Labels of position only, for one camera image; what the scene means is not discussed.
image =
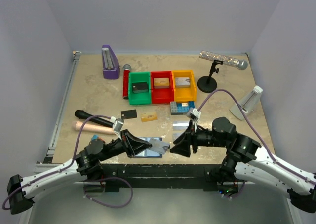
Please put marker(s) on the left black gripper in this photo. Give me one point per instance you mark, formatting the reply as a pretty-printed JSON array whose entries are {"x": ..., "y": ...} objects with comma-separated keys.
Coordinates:
[{"x": 132, "y": 144}]

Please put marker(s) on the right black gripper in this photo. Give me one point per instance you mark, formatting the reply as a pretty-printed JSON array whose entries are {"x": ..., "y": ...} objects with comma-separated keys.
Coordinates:
[{"x": 182, "y": 146}]

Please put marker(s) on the navy blue card holder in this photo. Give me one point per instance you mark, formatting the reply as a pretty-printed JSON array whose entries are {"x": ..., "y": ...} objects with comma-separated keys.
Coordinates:
[{"x": 149, "y": 153}]

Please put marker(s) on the black VIP card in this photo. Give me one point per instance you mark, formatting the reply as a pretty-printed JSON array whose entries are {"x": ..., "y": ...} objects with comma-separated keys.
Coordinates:
[{"x": 129, "y": 114}]

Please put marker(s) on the gold card from holder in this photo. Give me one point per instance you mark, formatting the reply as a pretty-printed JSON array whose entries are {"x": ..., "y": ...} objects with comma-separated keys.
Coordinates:
[{"x": 148, "y": 116}]

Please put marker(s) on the silver VIP card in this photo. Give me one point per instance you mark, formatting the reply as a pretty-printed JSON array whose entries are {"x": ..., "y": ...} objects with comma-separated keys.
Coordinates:
[{"x": 180, "y": 125}]

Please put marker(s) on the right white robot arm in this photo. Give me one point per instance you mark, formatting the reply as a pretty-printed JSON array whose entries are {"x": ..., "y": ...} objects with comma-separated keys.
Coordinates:
[{"x": 247, "y": 160}]

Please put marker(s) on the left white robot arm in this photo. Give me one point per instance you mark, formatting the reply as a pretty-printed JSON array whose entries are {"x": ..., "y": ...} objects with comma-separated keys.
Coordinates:
[{"x": 22, "y": 191}]

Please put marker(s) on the black credit card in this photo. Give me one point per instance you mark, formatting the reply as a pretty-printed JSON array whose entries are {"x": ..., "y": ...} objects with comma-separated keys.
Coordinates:
[{"x": 140, "y": 87}]

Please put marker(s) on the silver credit card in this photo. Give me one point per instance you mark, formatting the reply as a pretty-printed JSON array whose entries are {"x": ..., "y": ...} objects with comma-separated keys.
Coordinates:
[{"x": 182, "y": 82}]

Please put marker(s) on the gold credit card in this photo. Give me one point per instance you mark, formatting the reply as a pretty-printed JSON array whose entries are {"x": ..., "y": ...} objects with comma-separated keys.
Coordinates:
[{"x": 161, "y": 83}]

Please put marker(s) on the blue grey lego block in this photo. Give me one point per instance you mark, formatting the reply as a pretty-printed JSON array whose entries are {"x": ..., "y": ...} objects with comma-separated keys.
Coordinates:
[{"x": 180, "y": 108}]

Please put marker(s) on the pink microphone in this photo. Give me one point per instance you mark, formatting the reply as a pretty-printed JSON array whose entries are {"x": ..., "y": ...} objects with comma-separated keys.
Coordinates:
[{"x": 92, "y": 128}]

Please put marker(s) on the orange blue toy block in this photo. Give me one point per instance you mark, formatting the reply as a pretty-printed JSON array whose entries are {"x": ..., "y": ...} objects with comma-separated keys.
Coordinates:
[{"x": 96, "y": 138}]

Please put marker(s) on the green plastic bin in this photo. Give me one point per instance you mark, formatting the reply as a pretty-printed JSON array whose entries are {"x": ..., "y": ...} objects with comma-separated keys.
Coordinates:
[{"x": 139, "y": 98}]

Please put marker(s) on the yellow plastic bin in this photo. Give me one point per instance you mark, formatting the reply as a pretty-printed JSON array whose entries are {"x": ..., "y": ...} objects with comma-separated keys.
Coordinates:
[{"x": 184, "y": 94}]

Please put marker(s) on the black microphone stand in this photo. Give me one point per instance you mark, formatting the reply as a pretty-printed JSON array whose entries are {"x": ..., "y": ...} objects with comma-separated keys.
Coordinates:
[{"x": 208, "y": 84}]

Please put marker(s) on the red plastic bin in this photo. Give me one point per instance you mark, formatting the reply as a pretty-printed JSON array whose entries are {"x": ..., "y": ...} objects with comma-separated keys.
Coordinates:
[{"x": 162, "y": 96}]

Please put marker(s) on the white metronome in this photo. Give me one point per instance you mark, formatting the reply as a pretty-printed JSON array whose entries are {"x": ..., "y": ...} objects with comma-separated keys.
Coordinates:
[{"x": 245, "y": 106}]

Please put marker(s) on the red microphone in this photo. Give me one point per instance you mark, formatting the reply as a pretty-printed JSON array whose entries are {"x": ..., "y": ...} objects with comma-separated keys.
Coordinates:
[{"x": 126, "y": 71}]

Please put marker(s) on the purple metronome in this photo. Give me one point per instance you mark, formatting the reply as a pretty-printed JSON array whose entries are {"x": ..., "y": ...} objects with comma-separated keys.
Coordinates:
[{"x": 111, "y": 67}]

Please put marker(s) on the glitter silver microphone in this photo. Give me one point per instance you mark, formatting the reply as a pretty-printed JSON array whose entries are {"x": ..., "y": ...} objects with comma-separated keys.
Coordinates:
[{"x": 227, "y": 60}]

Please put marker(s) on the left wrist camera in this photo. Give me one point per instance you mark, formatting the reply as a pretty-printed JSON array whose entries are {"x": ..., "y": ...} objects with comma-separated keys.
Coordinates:
[{"x": 117, "y": 125}]

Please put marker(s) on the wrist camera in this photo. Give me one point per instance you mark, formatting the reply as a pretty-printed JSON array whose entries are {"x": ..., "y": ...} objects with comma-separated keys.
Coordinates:
[
  {"x": 194, "y": 115},
  {"x": 117, "y": 125}
]

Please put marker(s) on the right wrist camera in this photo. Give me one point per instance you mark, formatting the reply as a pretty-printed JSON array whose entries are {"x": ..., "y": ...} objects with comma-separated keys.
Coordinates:
[{"x": 194, "y": 115}]

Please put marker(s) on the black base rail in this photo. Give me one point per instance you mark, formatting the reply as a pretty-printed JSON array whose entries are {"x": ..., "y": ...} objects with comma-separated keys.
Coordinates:
[{"x": 169, "y": 176}]

